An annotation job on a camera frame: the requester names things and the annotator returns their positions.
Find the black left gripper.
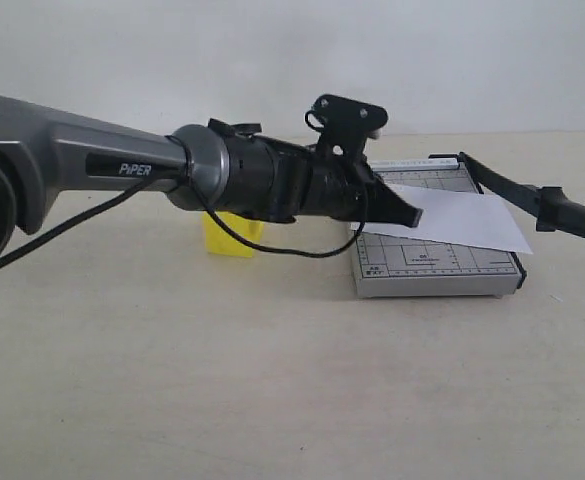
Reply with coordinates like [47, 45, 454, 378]
[224, 123, 423, 228]

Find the white paper sheet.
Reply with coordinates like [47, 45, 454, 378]
[363, 184, 532, 254]

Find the yellow foam cube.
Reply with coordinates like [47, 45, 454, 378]
[202, 212, 265, 258]

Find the black cutter blade arm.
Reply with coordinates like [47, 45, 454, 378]
[458, 152, 585, 239]

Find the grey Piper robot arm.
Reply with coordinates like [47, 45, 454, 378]
[0, 95, 387, 269]

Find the grey paper cutter base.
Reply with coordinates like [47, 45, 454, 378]
[350, 154, 527, 298]

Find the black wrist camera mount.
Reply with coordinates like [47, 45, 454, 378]
[304, 94, 389, 165]

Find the black camera cable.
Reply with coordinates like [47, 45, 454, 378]
[0, 174, 373, 286]

